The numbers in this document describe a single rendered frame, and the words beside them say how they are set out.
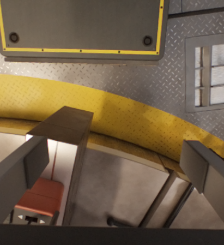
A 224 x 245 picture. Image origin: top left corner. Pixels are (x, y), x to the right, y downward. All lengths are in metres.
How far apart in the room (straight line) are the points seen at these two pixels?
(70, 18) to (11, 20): 0.24
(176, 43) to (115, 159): 0.75
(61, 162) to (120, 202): 0.62
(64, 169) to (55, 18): 0.59
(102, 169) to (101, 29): 0.65
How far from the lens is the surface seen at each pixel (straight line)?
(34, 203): 0.45
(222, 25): 1.29
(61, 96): 1.17
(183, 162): 0.17
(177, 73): 1.17
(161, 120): 1.19
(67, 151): 0.48
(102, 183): 0.98
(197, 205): 1.17
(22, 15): 0.89
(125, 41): 0.80
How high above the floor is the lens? 1.11
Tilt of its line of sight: 74 degrees down
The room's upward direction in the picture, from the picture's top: 179 degrees counter-clockwise
